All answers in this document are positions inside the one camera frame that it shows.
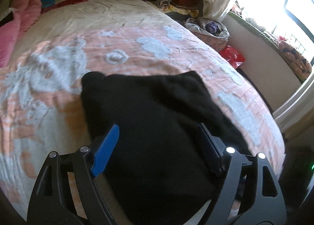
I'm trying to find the black orange knit sweater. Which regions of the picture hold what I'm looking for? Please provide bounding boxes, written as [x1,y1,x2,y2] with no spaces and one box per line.
[81,71,250,224]

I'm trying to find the white bag with clothes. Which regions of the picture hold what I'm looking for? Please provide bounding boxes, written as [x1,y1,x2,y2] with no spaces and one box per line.
[185,17,230,42]

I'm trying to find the peach floral bedspread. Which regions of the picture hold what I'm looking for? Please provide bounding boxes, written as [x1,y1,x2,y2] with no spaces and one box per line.
[1,0,285,218]

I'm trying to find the black device with green light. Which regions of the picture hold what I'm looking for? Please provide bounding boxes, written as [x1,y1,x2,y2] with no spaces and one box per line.
[279,147,313,209]

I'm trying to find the red plastic bag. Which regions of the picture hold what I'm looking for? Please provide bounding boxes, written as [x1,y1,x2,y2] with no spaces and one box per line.
[219,45,245,69]

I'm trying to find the floral storage box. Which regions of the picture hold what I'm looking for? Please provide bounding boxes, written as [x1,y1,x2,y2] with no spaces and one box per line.
[193,32,227,52]

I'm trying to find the patterned cloth on windowsill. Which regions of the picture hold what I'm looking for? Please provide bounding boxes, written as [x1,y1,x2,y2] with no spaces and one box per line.
[269,37,312,83]

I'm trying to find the red white garment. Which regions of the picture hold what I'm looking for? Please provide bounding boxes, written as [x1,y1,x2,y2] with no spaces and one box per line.
[41,0,89,14]

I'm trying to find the black garment on duvet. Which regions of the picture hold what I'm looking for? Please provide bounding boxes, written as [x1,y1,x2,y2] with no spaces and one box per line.
[0,12,14,27]

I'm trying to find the pink duvet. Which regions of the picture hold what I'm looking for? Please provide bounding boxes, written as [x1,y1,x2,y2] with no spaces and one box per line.
[1,0,42,68]

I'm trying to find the window with dark frame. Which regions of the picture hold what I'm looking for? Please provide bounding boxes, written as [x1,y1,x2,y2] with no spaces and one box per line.
[237,0,313,63]

